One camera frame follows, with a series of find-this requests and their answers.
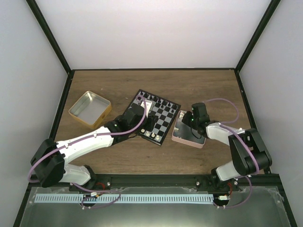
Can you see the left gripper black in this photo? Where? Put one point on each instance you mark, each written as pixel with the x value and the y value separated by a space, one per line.
pixel 151 123

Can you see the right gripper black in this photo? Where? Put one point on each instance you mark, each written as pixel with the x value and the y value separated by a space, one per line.
pixel 185 118

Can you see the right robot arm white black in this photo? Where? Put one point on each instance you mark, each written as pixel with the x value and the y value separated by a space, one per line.
pixel 248 150

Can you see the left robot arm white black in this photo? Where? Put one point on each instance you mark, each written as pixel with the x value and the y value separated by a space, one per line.
pixel 51 164

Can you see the black white chess board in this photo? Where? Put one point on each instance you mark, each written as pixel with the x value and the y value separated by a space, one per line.
pixel 161 128

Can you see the black chess pieces row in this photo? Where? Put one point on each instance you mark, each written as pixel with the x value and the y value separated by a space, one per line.
pixel 159 102

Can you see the pink metal tin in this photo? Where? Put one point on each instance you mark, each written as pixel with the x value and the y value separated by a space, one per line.
pixel 185 135

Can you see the yellow metal tin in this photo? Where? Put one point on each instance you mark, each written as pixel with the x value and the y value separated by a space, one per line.
pixel 90 109

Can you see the metal front plate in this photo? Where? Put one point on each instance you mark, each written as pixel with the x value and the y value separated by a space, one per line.
pixel 248 207

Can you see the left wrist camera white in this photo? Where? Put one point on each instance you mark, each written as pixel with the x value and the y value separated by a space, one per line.
pixel 149 105

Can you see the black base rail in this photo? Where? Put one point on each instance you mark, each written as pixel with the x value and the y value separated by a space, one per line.
pixel 200 182

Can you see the light blue slotted cable duct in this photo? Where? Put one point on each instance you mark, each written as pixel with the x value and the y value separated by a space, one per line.
pixel 127 198

